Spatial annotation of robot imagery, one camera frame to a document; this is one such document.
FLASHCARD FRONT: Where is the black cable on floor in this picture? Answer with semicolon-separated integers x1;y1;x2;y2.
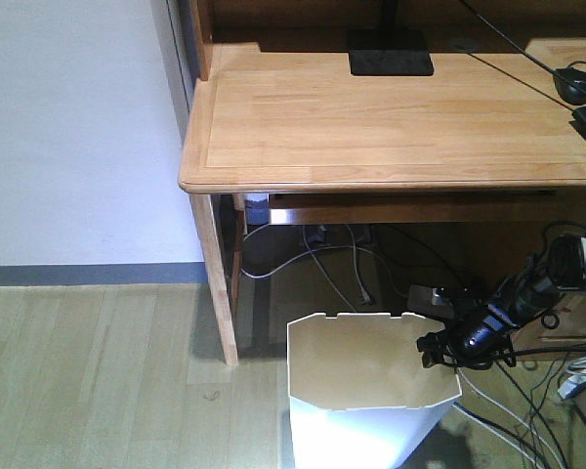
451;365;572;469

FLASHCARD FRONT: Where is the wooden desk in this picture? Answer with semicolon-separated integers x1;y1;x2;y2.
179;1;586;365

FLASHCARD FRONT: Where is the black monitor stand base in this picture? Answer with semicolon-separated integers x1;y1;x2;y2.
347;1;435;77

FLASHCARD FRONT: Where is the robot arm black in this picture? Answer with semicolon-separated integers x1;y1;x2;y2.
416;234;586;370

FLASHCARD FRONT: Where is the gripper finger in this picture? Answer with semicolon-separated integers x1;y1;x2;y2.
421;352;443;368
416;333;440;350

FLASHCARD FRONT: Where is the white plastic trash bin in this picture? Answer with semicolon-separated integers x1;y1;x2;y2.
287;313;462;468

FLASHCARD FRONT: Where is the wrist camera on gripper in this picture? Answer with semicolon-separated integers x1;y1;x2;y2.
407;284;464;309

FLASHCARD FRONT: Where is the black computer mouse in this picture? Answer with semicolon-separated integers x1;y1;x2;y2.
554;66;586;106

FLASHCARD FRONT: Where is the white power strip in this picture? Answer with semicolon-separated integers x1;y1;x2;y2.
406;284;454;320

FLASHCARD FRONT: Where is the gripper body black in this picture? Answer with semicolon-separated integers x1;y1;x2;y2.
439;312;516;367

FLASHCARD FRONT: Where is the white cable under desk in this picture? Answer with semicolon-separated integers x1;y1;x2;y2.
241;223;411;309

